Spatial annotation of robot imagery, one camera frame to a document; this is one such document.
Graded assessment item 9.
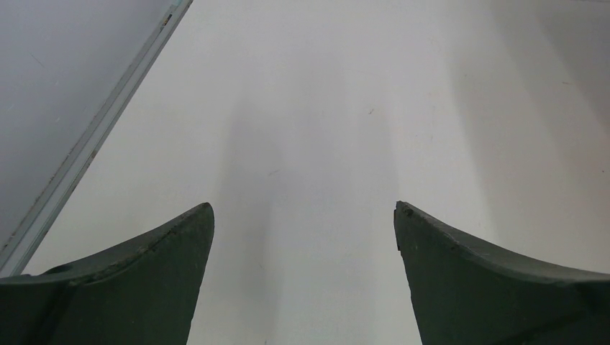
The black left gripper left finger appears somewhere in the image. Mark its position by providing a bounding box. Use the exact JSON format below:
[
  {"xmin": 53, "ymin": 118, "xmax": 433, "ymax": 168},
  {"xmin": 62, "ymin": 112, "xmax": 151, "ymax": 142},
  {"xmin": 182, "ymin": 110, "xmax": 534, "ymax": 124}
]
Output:
[{"xmin": 1, "ymin": 203, "xmax": 214, "ymax": 344}]

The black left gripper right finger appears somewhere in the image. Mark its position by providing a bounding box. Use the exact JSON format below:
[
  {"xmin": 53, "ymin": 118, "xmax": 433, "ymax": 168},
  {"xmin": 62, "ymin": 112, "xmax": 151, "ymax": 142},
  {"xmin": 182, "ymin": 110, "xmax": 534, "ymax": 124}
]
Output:
[{"xmin": 393, "ymin": 201, "xmax": 609, "ymax": 344}]

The aluminium frame left rail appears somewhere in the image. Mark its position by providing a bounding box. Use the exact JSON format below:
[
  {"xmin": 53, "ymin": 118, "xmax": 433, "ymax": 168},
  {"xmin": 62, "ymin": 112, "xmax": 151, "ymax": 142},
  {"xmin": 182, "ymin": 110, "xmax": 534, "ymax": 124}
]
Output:
[{"xmin": 1, "ymin": 0, "xmax": 191, "ymax": 277}]

